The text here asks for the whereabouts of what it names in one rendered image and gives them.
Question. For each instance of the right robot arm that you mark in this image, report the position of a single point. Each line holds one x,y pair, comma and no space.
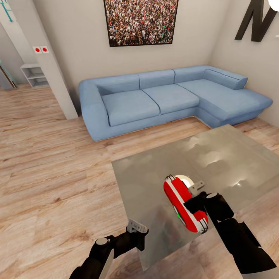
252,261

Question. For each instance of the sofa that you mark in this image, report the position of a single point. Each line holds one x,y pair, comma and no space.
113,106

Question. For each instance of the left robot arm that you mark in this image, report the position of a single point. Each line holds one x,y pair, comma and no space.
97,265

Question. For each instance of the electric switch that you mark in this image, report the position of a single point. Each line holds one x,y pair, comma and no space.
44,49
37,49

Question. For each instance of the radio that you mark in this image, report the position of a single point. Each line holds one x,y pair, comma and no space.
177,192

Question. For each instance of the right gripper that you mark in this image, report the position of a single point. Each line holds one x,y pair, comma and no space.
193,204

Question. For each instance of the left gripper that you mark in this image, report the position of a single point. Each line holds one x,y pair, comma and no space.
134,239

